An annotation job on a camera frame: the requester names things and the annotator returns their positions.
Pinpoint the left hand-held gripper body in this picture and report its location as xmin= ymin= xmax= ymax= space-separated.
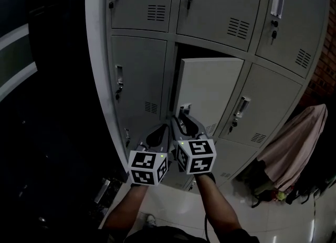
xmin=128 ymin=144 xmax=169 ymax=186

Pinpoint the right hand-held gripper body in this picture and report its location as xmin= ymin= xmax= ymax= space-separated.
xmin=172 ymin=134 xmax=216 ymax=176

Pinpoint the grey locker door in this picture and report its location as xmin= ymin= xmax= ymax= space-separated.
xmin=174 ymin=57 xmax=245 ymax=144

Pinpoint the grey metal locker cabinet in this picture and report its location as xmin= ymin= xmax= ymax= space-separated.
xmin=85 ymin=0 xmax=331 ymax=195

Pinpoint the person's left forearm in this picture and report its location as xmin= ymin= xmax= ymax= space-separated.
xmin=103 ymin=184 xmax=150 ymax=234

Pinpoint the person's right forearm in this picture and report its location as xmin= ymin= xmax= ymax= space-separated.
xmin=195 ymin=174 xmax=243 ymax=235

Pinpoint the green garment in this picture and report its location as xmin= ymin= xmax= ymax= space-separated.
xmin=251 ymin=180 xmax=275 ymax=196

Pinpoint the person's black clothing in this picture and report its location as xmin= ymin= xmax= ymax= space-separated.
xmin=99 ymin=225 xmax=261 ymax=243

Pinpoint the beige coat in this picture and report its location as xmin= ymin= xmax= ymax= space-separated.
xmin=256 ymin=103 xmax=329 ymax=191

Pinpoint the black bag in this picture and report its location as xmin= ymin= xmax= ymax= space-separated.
xmin=250 ymin=178 xmax=325 ymax=209

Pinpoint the dark glass revolving door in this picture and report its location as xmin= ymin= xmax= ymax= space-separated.
xmin=0 ymin=0 xmax=112 ymax=243

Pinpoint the yellow and black floor tape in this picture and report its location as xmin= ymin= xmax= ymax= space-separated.
xmin=310 ymin=196 xmax=317 ymax=243

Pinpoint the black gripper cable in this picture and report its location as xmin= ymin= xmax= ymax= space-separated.
xmin=204 ymin=215 xmax=211 ymax=243

